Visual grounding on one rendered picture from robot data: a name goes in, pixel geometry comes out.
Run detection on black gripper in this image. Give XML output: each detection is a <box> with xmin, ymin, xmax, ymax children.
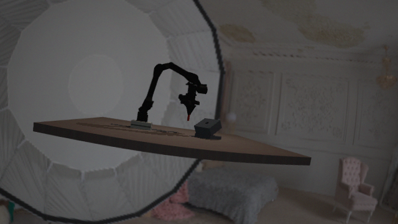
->
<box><xmin>180</xmin><ymin>92</ymin><xmax>200</xmax><ymax>115</ymax></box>

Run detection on dark grey square panel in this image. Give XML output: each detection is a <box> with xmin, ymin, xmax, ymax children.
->
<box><xmin>194</xmin><ymin>118</ymin><xmax>222</xmax><ymax>140</ymax></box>

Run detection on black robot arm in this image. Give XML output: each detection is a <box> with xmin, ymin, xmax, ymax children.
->
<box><xmin>136</xmin><ymin>62</ymin><xmax>208</xmax><ymax>122</ymax></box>

